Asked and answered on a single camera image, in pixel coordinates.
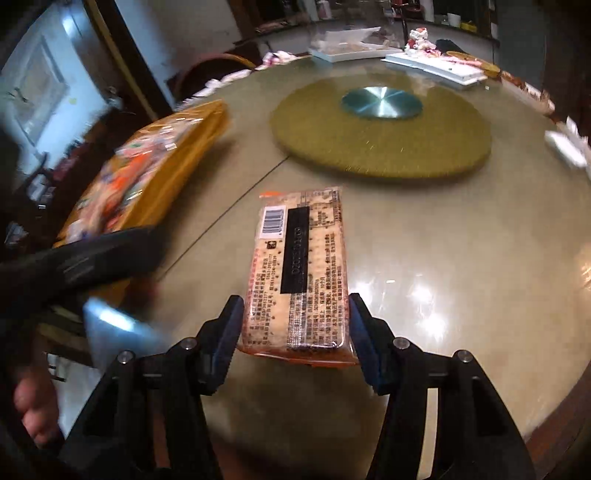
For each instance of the yellow woven basket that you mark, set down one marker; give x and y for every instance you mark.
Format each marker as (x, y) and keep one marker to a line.
(485, 69)

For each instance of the orange cracker packet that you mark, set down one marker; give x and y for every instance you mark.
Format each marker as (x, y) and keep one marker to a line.
(300, 258)

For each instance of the person's left hand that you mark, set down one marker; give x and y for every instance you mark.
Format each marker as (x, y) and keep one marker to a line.
(37, 406)

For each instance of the white jar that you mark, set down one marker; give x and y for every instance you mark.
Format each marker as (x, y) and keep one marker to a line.
(323, 8)

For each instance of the red white figurine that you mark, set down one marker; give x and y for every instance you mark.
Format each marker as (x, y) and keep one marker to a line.
(420, 41)

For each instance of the clear plastic lidded tray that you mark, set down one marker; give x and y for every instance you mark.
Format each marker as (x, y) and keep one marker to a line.
(341, 50)

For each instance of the row of white wrappers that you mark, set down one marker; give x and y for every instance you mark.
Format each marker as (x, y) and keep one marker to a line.
(221, 81)

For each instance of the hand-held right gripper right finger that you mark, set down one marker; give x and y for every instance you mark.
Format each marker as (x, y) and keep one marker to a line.
(365, 344)

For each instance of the white rectangular tray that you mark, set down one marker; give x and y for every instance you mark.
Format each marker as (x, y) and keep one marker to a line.
(434, 67)

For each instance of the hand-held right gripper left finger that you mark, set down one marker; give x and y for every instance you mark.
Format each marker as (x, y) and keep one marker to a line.
(226, 344)

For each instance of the dish of snacks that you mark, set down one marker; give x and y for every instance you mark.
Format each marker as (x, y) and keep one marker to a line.
(526, 90)

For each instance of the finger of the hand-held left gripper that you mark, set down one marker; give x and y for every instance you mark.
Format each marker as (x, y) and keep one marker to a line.
(106, 258)
(124, 332)

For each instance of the crumpled candy wrapper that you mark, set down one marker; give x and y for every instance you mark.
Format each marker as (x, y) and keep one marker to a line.
(277, 59)

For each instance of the white cup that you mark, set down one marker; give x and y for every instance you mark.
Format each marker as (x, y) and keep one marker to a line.
(454, 20)

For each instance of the round metal disc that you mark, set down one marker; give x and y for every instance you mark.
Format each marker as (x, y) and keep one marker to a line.
(383, 102)

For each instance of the gold glitter turntable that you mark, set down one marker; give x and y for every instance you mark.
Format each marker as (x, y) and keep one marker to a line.
(323, 138)

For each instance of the large yellow bag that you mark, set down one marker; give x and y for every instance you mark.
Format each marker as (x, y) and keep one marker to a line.
(203, 129)

